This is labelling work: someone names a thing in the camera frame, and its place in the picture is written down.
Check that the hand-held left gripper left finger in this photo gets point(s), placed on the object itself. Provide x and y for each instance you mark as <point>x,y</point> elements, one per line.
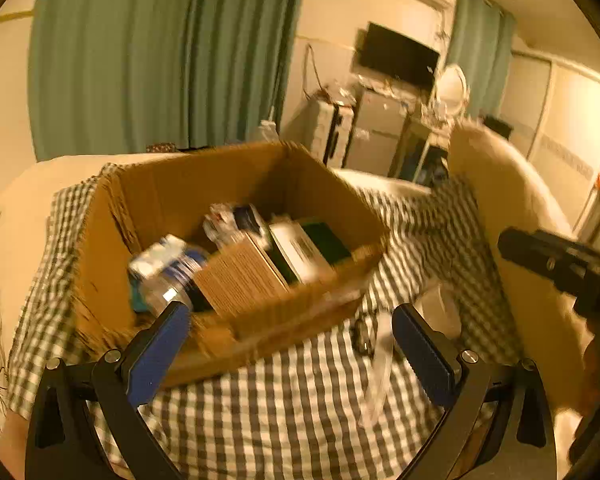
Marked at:
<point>155,355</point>

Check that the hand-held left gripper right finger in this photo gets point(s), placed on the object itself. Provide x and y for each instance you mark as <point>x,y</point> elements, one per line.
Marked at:
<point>425,355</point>

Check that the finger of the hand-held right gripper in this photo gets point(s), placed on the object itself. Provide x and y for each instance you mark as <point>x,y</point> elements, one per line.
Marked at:
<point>535,255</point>

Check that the blue white plastic bottle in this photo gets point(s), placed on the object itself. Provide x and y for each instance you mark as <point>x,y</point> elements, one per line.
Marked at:
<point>180,280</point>

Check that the small brown carton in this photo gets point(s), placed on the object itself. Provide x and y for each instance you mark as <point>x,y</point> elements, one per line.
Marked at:
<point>240,275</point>

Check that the brown cardboard box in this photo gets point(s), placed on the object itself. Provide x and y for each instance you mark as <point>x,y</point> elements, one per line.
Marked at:
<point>300,320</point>

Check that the clear plastic strip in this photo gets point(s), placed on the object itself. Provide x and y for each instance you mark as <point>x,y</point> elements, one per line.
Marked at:
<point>380,370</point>

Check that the beige cushion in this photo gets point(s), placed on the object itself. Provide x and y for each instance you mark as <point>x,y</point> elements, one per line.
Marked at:
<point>510,185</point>

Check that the white blue small packet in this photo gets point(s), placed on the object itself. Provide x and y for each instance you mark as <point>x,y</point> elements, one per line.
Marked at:
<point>155,257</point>

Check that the white sliding wardrobe doors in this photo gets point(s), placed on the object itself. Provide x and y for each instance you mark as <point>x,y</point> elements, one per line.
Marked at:
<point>560,125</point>

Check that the green white checkered cloth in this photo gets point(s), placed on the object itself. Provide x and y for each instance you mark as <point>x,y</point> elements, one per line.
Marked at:
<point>290,420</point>

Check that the dark green box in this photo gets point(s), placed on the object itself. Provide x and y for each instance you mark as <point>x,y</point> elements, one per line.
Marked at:
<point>327,240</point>

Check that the white dressing table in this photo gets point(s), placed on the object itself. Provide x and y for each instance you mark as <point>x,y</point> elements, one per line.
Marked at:
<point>425,150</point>

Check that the green white box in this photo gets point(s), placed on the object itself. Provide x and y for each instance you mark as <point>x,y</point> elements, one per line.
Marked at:
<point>300,250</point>

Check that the small silver fridge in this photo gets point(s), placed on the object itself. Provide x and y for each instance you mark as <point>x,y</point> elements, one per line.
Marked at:
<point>380,130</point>

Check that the cream bed sheet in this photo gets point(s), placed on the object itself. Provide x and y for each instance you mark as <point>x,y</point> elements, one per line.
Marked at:
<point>25,200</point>

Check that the narrow teal curtain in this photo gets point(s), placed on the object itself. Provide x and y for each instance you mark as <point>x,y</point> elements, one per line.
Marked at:
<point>480,55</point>

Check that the white appliance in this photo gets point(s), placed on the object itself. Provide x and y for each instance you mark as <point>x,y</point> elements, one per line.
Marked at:
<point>325,130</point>

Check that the wide teal curtain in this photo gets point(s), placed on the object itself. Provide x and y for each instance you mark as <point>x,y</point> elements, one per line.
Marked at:
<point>155,55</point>

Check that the black wall television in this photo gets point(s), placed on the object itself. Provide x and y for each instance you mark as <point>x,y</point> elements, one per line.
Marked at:
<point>397,55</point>

